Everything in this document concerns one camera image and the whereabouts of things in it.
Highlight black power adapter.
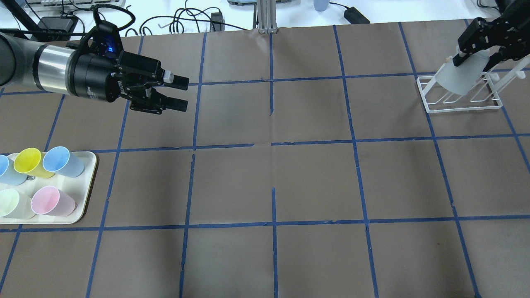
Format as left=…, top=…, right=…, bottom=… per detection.
left=31, top=16, right=78, bottom=41

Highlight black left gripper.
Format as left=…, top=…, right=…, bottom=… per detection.
left=66, top=50, right=190, bottom=114

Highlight pink plastic cup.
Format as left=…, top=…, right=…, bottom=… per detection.
left=31, top=185, right=77, bottom=216

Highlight pale green plastic cup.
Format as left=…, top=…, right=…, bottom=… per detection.
left=0, top=189, right=36, bottom=219

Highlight aluminium frame post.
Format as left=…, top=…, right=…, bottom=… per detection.
left=255, top=0, right=278, bottom=34

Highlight yellow plastic cup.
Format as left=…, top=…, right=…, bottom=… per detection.
left=14, top=148, right=55, bottom=179

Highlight cream plastic tray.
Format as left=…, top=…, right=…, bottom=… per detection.
left=0, top=151, right=98, bottom=225

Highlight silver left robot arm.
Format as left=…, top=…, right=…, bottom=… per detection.
left=1, top=28, right=189, bottom=115

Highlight light blue plastic cup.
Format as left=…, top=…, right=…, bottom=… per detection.
left=42, top=147, right=84, bottom=178

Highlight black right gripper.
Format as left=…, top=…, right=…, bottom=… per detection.
left=452, top=0, right=530, bottom=72

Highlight grey plastic cup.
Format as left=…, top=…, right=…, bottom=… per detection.
left=434, top=50, right=490, bottom=96

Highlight blue cup on desk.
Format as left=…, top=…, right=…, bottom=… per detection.
left=313, top=0, right=330, bottom=12

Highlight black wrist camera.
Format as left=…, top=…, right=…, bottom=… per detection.
left=78, top=21, right=124, bottom=59

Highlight white wire cup rack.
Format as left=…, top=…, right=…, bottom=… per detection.
left=416, top=50, right=529, bottom=114

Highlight black camera cable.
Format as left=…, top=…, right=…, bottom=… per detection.
left=92, top=3, right=137, bottom=31

